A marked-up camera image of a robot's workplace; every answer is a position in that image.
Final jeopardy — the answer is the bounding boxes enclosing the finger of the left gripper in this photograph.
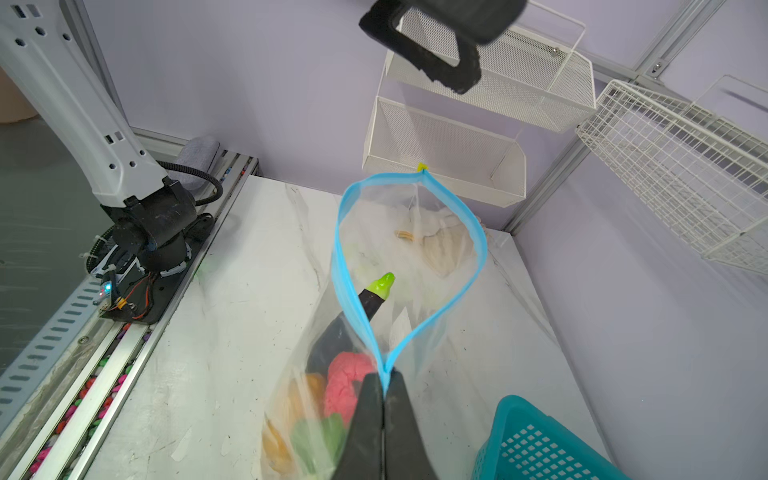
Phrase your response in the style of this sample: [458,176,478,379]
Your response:
[359,0,528,95]

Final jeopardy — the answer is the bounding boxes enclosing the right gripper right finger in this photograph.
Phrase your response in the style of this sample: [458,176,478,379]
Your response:
[383,370,438,480]

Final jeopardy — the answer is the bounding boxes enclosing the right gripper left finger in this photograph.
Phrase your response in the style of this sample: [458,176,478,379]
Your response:
[332,373,384,480]

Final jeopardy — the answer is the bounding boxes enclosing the pink dragonfruit toy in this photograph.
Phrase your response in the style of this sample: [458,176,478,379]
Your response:
[324,352,376,426]

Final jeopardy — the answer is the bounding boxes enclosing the teal plastic basket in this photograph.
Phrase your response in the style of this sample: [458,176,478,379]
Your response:
[471,395,626,480]

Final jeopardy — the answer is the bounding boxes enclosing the dark eggplant toy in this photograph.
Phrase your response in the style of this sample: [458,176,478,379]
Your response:
[305,272,395,379]

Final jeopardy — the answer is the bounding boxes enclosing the clear zip top bag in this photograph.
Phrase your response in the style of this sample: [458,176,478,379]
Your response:
[260,169,488,479]

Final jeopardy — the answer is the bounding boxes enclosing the yellow lemon toy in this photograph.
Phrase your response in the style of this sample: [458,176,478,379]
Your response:
[262,373,326,475]

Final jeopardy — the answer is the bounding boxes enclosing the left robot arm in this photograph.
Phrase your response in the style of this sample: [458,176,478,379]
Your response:
[1,1,527,255]

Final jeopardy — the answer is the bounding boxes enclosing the white mesh two-tier shelf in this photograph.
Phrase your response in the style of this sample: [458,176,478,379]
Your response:
[362,1,596,208]

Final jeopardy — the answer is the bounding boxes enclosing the beige cloth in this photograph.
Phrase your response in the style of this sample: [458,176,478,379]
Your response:
[394,207,475,278]

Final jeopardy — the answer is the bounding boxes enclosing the grey cloth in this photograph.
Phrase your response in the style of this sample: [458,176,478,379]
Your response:
[169,136,221,192]

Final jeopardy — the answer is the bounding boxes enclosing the white wire basket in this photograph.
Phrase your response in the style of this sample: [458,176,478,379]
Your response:
[576,80,767,274]

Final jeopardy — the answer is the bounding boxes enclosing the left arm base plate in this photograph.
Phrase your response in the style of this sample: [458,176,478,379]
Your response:
[82,213,215,325]

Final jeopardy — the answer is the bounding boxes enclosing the black corrugated cable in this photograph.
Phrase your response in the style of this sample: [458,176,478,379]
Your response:
[157,160,224,208]

